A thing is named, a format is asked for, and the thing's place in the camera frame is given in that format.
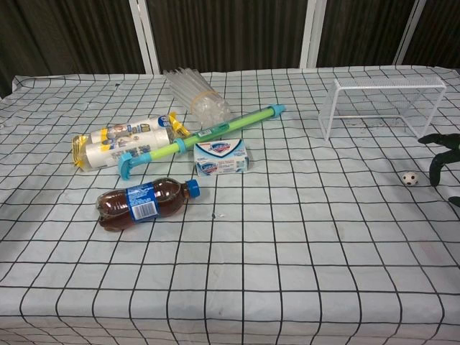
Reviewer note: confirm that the green blue water pump toy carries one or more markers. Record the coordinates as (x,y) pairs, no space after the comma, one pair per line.
(201,134)

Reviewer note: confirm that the white blue soap box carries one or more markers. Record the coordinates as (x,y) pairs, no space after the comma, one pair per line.
(223,156)

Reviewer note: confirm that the white black grid tablecloth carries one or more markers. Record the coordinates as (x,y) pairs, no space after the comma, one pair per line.
(230,233)

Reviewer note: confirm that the white partition frame post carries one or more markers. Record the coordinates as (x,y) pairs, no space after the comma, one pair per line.
(311,32)
(409,30)
(145,34)

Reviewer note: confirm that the small black white soccer ball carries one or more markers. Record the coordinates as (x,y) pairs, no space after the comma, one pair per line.
(410,178)

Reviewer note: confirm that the brown soda bottle blue cap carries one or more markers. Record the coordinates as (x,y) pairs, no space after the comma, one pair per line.
(143,205)

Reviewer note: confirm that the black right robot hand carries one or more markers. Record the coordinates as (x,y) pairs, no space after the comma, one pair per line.
(443,158)

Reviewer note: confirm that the white yellow bag roll pack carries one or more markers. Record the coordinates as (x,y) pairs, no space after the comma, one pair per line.
(125,142)

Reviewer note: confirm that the clear plastic tube bundle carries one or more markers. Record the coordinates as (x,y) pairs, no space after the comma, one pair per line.
(201,95)

